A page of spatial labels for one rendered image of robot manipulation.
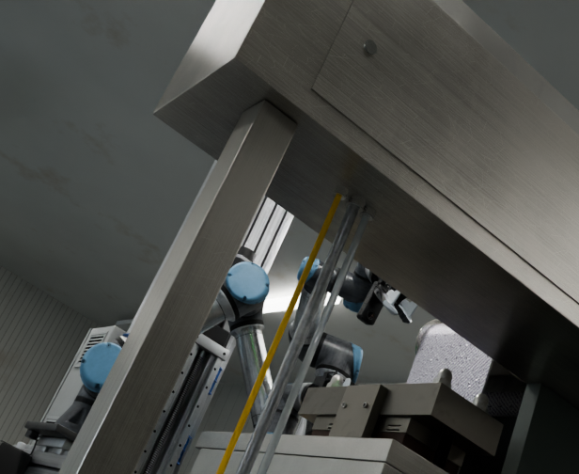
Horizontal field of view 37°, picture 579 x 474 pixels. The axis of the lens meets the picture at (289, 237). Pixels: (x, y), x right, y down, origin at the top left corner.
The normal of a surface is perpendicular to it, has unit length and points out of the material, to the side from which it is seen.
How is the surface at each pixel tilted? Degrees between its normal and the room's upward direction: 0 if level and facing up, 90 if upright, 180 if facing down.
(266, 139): 90
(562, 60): 180
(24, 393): 90
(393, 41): 90
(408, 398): 90
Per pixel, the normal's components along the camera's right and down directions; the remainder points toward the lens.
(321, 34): 0.54, -0.16
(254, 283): 0.25, -0.44
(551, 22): -0.37, 0.83
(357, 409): -0.75, -0.53
